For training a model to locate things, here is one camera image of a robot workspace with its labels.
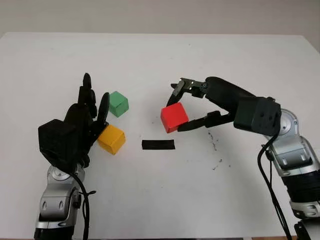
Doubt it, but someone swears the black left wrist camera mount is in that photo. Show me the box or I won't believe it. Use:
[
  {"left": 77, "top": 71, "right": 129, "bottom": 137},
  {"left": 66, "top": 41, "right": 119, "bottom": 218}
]
[{"left": 37, "top": 119, "right": 79, "bottom": 174}]

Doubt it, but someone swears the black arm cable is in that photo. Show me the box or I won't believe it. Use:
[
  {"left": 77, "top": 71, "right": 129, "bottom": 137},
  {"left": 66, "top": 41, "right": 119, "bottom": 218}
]
[
  {"left": 71, "top": 171, "right": 97, "bottom": 240},
  {"left": 257, "top": 136, "right": 293, "bottom": 240}
]

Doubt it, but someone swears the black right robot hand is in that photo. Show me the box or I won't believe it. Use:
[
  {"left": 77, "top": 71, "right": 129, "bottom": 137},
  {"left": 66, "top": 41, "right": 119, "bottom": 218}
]
[{"left": 166, "top": 76, "right": 251, "bottom": 133}]

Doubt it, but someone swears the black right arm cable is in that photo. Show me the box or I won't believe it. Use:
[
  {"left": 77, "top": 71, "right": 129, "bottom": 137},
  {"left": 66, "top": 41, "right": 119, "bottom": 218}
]
[{"left": 257, "top": 136, "right": 293, "bottom": 240}]

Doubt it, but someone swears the yellow wooden block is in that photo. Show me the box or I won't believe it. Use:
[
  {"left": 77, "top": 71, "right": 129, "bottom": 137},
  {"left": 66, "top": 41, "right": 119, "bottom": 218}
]
[{"left": 97, "top": 124, "right": 127, "bottom": 156}]

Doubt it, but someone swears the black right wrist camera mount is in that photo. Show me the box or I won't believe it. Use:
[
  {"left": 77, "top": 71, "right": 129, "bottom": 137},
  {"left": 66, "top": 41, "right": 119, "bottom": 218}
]
[{"left": 233, "top": 96, "right": 282, "bottom": 137}]

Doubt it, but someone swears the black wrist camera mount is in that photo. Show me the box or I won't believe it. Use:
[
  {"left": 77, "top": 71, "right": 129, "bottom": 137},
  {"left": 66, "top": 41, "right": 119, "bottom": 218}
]
[
  {"left": 233, "top": 96, "right": 282, "bottom": 137},
  {"left": 37, "top": 119, "right": 79, "bottom": 174}
]

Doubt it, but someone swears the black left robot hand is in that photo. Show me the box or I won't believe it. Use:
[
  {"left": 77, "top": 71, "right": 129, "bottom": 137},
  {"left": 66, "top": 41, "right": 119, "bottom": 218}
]
[{"left": 63, "top": 72, "right": 111, "bottom": 169}]

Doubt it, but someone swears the black tape strip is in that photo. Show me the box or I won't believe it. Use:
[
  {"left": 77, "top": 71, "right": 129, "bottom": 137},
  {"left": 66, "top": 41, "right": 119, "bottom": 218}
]
[{"left": 141, "top": 139, "right": 177, "bottom": 152}]

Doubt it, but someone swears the green wooden block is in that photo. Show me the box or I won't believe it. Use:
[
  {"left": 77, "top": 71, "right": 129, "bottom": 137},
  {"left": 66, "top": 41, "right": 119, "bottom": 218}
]
[{"left": 108, "top": 90, "right": 130, "bottom": 118}]

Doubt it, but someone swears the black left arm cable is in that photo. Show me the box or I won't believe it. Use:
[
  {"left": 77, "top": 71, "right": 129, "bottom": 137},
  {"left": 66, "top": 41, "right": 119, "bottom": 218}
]
[{"left": 71, "top": 171, "right": 97, "bottom": 240}]

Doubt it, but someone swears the red wooden block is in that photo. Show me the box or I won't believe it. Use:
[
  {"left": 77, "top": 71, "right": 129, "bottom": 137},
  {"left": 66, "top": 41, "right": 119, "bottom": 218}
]
[{"left": 160, "top": 102, "right": 189, "bottom": 134}]

